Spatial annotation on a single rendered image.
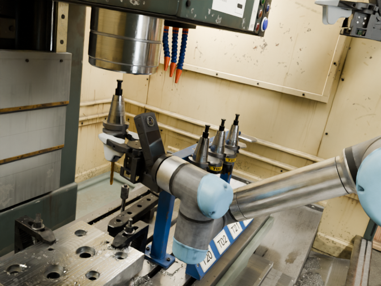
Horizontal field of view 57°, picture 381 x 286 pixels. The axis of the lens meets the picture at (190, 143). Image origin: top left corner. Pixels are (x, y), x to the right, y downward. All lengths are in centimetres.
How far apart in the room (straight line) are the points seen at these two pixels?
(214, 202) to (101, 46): 39
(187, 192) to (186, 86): 128
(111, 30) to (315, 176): 50
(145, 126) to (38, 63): 56
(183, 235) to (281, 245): 96
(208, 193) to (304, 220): 113
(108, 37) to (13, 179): 70
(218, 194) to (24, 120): 78
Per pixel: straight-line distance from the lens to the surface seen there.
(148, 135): 75
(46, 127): 131
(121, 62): 75
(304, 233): 169
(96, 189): 215
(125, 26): 75
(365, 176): 55
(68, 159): 148
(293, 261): 160
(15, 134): 124
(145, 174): 78
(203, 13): 68
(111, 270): 91
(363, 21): 104
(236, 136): 115
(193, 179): 67
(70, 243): 99
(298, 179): 73
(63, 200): 152
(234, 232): 125
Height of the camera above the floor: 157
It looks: 18 degrees down
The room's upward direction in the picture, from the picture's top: 10 degrees clockwise
